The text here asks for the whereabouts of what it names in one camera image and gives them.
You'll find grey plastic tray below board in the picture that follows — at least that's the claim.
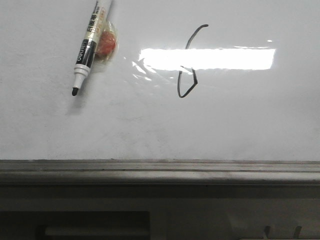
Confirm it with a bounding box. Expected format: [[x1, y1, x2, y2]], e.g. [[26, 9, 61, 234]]
[[0, 185, 320, 240]]

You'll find white black whiteboard marker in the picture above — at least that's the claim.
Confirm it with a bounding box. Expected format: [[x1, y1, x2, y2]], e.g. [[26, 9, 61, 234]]
[[71, 0, 117, 96]]

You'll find grey metal whiteboard frame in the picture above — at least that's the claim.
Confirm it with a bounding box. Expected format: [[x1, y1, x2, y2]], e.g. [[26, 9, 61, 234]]
[[0, 159, 320, 186]]

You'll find white whiteboard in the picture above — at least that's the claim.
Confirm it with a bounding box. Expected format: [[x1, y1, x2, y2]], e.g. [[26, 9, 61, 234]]
[[0, 0, 320, 161]]

